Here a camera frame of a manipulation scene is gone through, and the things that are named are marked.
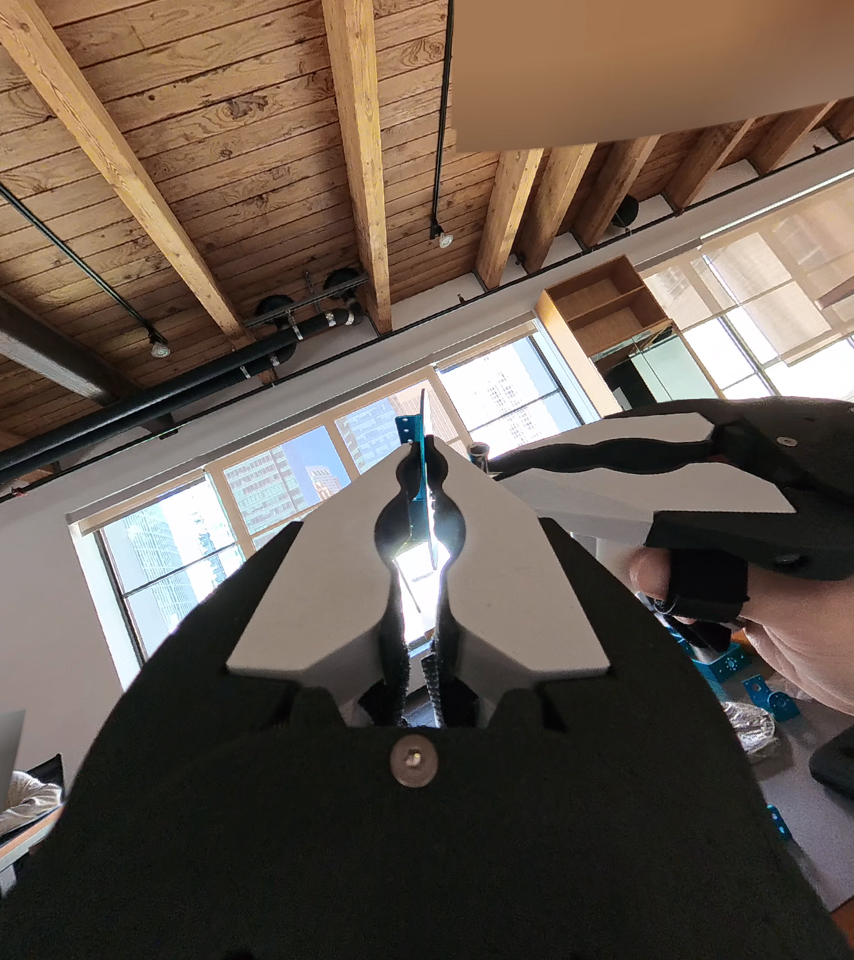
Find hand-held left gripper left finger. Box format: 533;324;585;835
226;442;419;727

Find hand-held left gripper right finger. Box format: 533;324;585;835
427;437;611;727

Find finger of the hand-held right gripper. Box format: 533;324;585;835
498;459;797;547
490;411;716;477

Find blue round metal plate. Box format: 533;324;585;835
394;387;452;569

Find person's right hand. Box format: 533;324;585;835
633;547;854;740

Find large grid window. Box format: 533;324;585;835
70;330;600;661

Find wooden bookshelf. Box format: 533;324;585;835
535;255;720;421

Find window with roller blinds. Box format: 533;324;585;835
637;172;854;399

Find black ceiling pipes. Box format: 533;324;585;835
0;266;368;511

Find silver foil bag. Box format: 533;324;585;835
723;701;776;764

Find white table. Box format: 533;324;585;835
0;806;60;901

